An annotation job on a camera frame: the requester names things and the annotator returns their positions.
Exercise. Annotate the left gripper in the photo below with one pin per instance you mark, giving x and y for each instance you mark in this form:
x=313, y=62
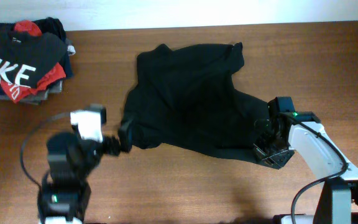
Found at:
x=125, y=140

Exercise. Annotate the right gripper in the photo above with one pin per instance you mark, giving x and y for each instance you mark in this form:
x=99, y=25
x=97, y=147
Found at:
x=258, y=147

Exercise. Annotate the black Sydrogen t-shirt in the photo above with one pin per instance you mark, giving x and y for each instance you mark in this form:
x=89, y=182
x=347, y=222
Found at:
x=186, y=98

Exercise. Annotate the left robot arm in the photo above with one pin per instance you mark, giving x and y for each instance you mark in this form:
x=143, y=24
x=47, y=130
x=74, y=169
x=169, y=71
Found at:
x=65, y=191

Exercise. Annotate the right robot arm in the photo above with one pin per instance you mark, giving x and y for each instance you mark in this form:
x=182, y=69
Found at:
x=338, y=202

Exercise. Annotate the grey folded t-shirt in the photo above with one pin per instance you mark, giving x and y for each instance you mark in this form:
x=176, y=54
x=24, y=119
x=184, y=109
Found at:
x=54, y=87

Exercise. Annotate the red folded t-shirt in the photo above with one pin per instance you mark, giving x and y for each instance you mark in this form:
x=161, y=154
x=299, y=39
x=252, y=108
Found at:
x=18, y=92

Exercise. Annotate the navy folded t-shirt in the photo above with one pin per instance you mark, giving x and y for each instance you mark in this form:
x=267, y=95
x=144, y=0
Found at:
x=53, y=26

